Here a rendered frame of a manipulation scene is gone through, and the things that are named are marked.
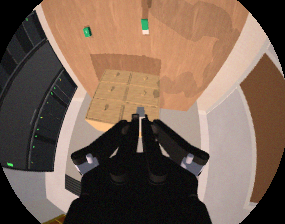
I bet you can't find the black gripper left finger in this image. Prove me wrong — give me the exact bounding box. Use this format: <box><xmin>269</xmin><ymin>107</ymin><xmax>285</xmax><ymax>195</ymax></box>
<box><xmin>71</xmin><ymin>107</ymin><xmax>141</xmax><ymax>182</ymax></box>

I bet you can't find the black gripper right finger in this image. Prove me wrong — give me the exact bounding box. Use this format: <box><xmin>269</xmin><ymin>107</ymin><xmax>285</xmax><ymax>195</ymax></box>
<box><xmin>140</xmin><ymin>107</ymin><xmax>210</xmax><ymax>182</ymax></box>

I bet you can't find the light wooden drawer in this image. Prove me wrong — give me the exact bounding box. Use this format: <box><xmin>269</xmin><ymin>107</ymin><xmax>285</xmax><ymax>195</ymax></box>
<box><xmin>122</xmin><ymin>103</ymin><xmax>158</xmax><ymax>122</ymax></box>
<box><xmin>129</xmin><ymin>72</ymin><xmax>158</xmax><ymax>89</ymax></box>
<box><xmin>94</xmin><ymin>83</ymin><xmax>127</xmax><ymax>102</ymax></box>
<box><xmin>87</xmin><ymin>99</ymin><xmax>123</xmax><ymax>124</ymax></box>
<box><xmin>125</xmin><ymin>86</ymin><xmax>158</xmax><ymax>107</ymax></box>
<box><xmin>101</xmin><ymin>70</ymin><xmax>131</xmax><ymax>85</ymax></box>

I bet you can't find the small wooden chest of drawers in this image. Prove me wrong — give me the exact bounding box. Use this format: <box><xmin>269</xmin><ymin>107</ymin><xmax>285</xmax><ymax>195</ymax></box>
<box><xmin>85</xmin><ymin>69</ymin><xmax>160</xmax><ymax>131</ymax></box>

